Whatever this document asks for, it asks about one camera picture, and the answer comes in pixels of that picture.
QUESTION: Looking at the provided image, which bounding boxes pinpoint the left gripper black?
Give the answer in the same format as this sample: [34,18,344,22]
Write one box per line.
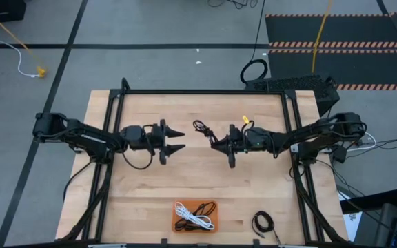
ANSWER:
[149,118,187,166]

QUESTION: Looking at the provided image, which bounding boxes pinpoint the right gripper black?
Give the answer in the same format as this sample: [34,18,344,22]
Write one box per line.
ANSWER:
[210,124,247,169]

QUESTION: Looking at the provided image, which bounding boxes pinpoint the short black USB-C cable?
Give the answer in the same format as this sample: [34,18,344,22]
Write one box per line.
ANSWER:
[192,200,218,222]

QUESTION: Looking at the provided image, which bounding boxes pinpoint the white USB-C cable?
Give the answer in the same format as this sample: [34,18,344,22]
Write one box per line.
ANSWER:
[174,201,216,231]

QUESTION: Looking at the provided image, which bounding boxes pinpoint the orange tray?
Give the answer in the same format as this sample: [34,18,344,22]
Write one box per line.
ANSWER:
[171,199,219,234]

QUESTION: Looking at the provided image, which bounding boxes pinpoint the black perforated computer case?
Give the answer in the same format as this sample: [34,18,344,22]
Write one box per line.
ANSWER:
[245,73,341,118]

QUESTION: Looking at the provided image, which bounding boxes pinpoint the black power adapter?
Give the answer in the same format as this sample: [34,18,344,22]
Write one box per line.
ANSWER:
[332,145,348,164]

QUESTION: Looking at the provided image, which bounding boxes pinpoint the black hazard-striped floor mat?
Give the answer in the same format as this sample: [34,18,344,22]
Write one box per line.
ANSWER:
[265,12,397,92]

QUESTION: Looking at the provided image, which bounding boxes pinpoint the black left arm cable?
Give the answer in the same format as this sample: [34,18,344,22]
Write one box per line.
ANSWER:
[63,124,155,201]

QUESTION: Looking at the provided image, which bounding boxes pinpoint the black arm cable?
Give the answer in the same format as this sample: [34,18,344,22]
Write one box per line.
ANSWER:
[63,124,155,201]
[241,120,279,160]

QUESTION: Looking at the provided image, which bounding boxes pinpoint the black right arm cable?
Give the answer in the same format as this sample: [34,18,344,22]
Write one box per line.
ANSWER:
[241,120,279,160]

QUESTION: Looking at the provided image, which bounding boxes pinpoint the black aluminium table frame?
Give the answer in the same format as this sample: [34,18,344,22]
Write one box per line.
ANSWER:
[55,77,349,248]

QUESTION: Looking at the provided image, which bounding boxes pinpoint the black coiled camera cable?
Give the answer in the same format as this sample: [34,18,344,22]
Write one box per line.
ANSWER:
[251,210,283,247]

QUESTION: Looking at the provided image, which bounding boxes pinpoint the black floor cable with coil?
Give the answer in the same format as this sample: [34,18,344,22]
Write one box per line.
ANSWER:
[239,0,269,85]

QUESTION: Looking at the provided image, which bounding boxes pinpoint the tangled black floor cables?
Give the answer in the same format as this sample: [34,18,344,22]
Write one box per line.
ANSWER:
[207,0,259,10]

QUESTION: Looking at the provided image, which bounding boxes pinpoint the yellow floor cable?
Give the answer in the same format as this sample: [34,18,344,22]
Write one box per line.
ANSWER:
[310,0,334,74]

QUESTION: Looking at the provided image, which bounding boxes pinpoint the yellow cable with plug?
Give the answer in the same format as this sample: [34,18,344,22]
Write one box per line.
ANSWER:
[0,3,48,79]

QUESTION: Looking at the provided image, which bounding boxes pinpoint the white floor cable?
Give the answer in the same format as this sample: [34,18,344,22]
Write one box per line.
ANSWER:
[0,0,39,79]

